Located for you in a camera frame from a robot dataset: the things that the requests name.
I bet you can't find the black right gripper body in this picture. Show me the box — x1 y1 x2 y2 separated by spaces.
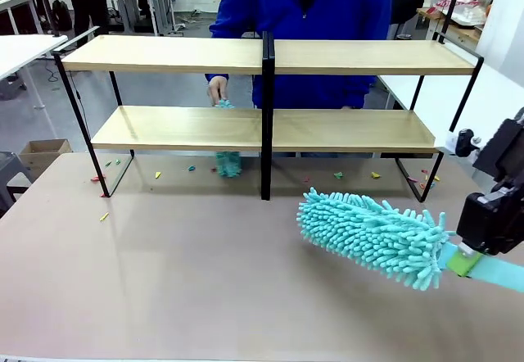
472 107 524 193

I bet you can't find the teal microfibre duster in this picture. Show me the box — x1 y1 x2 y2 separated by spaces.
215 98 243 179
296 187 524 294

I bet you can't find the person's right forearm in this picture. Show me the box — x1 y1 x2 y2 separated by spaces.
205 25 246 84

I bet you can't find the person's right hand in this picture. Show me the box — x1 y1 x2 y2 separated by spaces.
207 75 229 107

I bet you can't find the wooden desk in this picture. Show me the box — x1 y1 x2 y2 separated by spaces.
416 5 482 43

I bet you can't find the clear plastic bag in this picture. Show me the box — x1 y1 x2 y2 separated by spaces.
433 0 488 25

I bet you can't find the black stand pole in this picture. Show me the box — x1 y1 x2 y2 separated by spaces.
34 0 62 38
436 0 468 44

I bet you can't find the person in blue jacket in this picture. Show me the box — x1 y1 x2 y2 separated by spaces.
205 0 393 159

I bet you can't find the cardboard box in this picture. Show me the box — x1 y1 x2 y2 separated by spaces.
18 138 74 181

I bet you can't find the black backpack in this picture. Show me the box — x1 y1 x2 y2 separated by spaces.
51 0 74 31

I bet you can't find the grey plastic stool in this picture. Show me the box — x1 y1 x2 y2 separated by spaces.
0 152 36 218

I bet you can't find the two-tier wooden shelf black frame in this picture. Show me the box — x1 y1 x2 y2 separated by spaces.
265 29 486 203
52 25 269 201

